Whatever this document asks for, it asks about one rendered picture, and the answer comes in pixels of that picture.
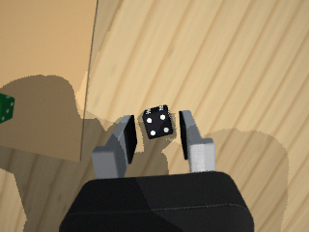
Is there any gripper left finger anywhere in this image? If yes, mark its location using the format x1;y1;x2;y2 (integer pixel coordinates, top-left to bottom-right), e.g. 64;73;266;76
91;115;137;179

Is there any green die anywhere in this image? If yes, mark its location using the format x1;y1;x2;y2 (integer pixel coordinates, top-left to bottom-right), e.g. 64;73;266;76
0;93;14;124

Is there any tan square mat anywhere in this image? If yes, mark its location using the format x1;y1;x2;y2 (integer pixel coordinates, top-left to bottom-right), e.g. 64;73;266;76
0;0;98;162

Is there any black die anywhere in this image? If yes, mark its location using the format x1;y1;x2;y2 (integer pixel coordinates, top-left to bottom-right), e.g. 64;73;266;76
142;104;173;139

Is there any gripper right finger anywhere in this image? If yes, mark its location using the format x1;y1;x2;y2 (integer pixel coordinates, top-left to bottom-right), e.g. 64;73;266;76
179;110;215;173

